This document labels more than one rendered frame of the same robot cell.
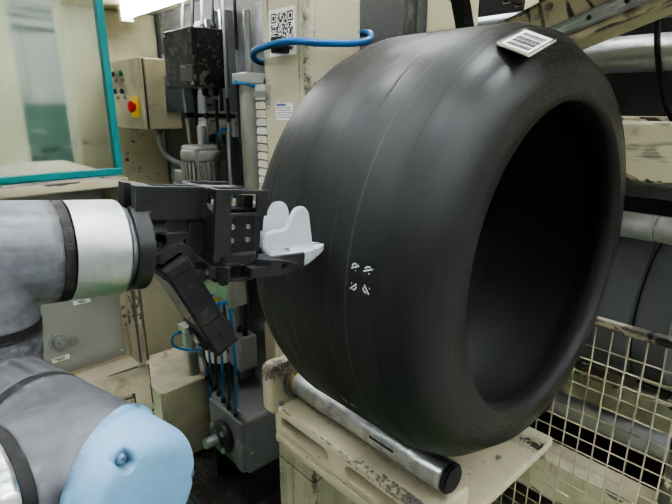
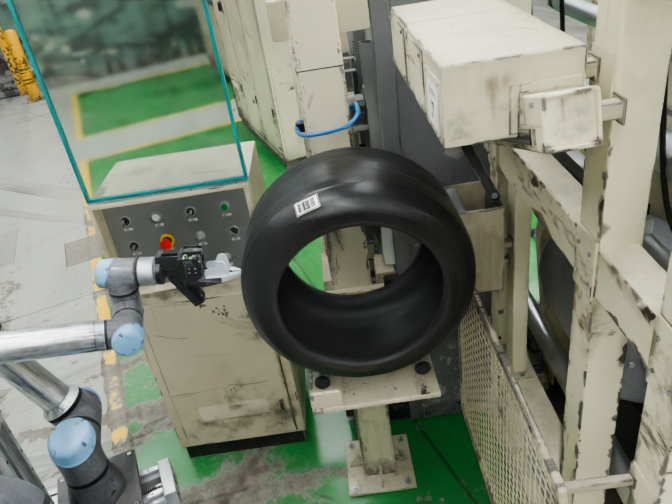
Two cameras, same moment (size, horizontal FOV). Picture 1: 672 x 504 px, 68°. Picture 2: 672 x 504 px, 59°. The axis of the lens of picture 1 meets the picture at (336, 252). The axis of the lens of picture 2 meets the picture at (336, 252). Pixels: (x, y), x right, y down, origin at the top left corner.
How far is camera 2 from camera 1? 1.30 m
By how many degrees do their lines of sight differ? 42
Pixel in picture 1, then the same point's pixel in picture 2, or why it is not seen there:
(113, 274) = (148, 282)
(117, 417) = (125, 326)
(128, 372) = not seen: hidden behind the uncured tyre
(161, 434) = (129, 332)
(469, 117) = (269, 241)
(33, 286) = (128, 284)
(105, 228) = (144, 270)
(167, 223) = (168, 266)
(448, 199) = (258, 273)
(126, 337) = not seen: hidden behind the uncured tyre
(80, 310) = (236, 242)
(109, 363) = not seen: hidden behind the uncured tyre
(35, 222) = (127, 268)
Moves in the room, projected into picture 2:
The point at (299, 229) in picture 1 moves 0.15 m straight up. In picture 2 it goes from (220, 268) to (205, 217)
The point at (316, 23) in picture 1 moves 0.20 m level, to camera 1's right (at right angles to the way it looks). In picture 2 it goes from (311, 120) to (369, 129)
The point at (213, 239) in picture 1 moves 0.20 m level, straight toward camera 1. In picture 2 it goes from (179, 273) to (125, 322)
